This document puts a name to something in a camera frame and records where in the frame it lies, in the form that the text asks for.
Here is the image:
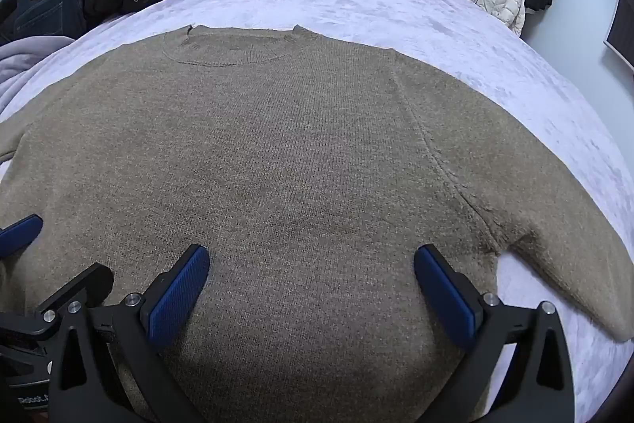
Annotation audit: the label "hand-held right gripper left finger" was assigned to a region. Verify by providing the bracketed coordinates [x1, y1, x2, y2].
[50, 245, 211, 423]

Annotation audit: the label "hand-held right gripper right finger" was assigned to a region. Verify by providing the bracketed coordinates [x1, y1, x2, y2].
[415, 245, 578, 423]

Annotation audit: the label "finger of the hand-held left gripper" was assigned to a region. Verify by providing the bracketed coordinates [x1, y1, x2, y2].
[37, 262, 114, 329]
[0, 214, 44, 258]

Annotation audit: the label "brown knit sweater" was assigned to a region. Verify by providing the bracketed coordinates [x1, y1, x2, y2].
[0, 24, 634, 423]

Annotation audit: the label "grey crumpled blanket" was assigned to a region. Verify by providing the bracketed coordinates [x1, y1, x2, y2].
[0, 35, 75, 117]

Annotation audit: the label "dark blue jeans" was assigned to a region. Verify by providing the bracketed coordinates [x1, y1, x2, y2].
[0, 0, 87, 44]

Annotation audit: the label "lavender fleece bed blanket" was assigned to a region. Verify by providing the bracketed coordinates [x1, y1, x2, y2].
[0, 0, 634, 423]

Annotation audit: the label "wall-mounted flat screen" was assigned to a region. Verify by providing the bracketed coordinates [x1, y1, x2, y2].
[605, 0, 634, 69]

